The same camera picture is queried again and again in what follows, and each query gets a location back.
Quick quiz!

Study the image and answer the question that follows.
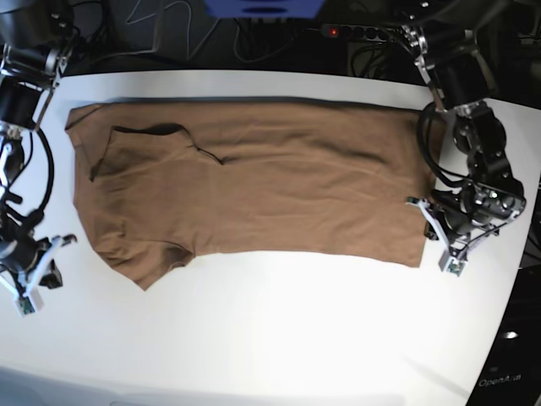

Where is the black power strip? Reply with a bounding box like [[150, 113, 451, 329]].
[[320, 24, 392, 43]]

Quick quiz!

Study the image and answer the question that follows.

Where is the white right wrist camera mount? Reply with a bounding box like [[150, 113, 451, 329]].
[[1, 234, 77, 317]]

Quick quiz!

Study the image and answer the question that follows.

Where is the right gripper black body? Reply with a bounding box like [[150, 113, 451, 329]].
[[1, 236, 49, 275]]

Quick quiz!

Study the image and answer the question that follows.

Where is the tan brown T-shirt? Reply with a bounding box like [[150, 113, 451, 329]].
[[65, 101, 434, 288]]

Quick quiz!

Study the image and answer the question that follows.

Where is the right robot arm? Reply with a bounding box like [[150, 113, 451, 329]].
[[1, 1, 79, 293]]

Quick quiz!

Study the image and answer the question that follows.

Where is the blue box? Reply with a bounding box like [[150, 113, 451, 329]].
[[204, 0, 325, 19]]

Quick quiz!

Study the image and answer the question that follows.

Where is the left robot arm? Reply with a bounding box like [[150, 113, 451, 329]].
[[400, 25, 526, 243]]

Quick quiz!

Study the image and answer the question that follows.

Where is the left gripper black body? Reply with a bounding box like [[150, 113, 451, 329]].
[[437, 189, 499, 237]]

